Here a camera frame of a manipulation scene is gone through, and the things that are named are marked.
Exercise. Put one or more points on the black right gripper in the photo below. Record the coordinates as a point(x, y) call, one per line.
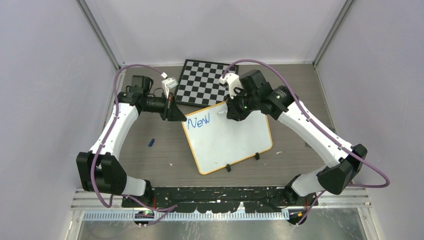
point(233, 112)

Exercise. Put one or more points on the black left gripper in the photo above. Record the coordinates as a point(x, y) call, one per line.
point(173, 114)

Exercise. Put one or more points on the blue marker cap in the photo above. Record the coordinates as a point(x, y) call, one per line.
point(151, 142)

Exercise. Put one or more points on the yellow framed whiteboard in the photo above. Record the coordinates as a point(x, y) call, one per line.
point(216, 142)

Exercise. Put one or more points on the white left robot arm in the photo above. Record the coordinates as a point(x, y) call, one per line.
point(99, 168)

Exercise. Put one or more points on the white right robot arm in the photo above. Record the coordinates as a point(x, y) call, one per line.
point(339, 166)

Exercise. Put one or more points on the black white chessboard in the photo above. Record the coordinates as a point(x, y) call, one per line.
point(199, 83)

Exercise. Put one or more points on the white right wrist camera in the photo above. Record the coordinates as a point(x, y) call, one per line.
point(233, 83)

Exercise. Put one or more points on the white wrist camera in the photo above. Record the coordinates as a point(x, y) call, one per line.
point(233, 83)
point(168, 83)

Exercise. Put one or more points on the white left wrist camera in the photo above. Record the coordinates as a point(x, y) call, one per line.
point(168, 83)

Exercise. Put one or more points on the white toothed cable rail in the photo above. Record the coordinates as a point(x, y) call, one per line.
point(149, 216)

